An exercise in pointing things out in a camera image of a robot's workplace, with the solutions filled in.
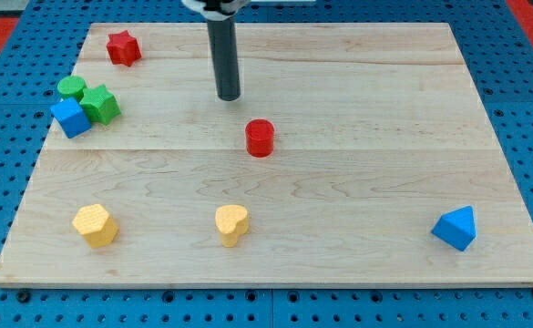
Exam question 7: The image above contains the red cylinder block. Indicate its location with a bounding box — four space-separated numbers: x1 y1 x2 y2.
245 118 274 158

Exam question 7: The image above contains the yellow heart block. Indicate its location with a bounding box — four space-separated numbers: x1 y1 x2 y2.
215 204 250 248

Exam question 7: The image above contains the light wooden board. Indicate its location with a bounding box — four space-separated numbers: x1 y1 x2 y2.
0 23 533 289

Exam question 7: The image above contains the red star block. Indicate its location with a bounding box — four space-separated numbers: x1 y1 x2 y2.
107 30 142 67

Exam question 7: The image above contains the blue cube block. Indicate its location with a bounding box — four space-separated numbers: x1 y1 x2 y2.
50 97 91 138

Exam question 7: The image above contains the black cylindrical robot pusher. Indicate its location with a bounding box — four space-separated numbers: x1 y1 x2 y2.
207 16 241 101

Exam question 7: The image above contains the green cylinder block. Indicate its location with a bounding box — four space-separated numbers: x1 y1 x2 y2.
56 76 87 102

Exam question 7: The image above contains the blue triangular prism block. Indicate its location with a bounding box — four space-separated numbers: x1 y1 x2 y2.
431 206 477 251

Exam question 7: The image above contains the yellow hexagon block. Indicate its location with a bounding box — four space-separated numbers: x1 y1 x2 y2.
72 204 118 249

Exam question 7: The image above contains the green star block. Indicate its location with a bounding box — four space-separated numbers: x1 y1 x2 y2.
80 84 121 125

